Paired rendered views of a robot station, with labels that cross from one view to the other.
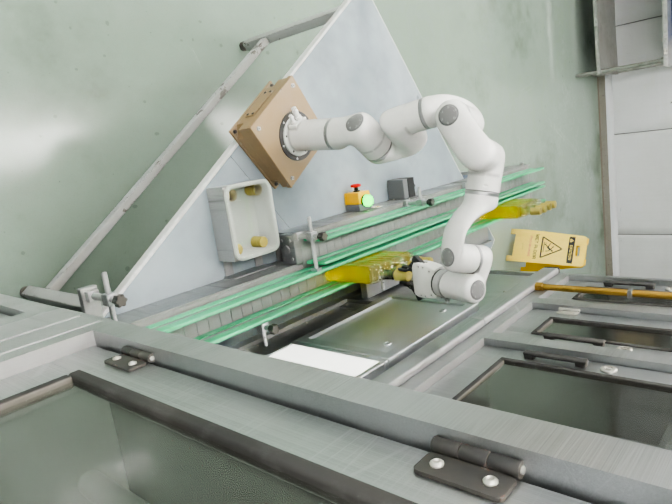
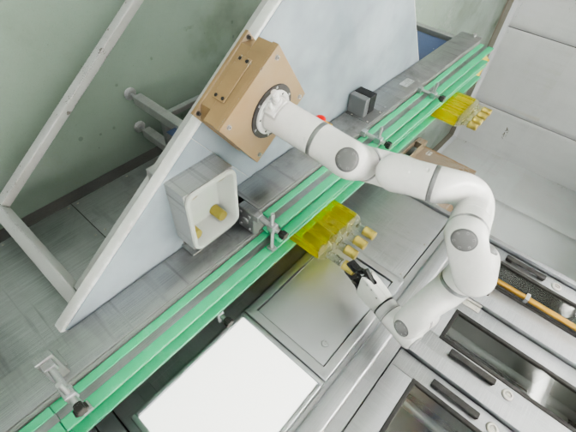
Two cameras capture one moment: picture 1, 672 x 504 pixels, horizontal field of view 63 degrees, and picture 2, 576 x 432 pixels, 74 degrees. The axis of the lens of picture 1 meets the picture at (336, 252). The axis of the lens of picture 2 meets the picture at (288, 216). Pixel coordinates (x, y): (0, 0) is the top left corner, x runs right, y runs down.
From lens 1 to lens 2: 110 cm
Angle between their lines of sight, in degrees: 38
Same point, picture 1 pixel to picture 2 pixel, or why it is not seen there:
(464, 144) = (466, 275)
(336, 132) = (321, 156)
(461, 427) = not seen: outside the picture
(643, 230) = (529, 28)
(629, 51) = not seen: outside the picture
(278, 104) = (255, 88)
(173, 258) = (130, 255)
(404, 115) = (409, 185)
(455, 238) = (415, 324)
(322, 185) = not seen: hidden behind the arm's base
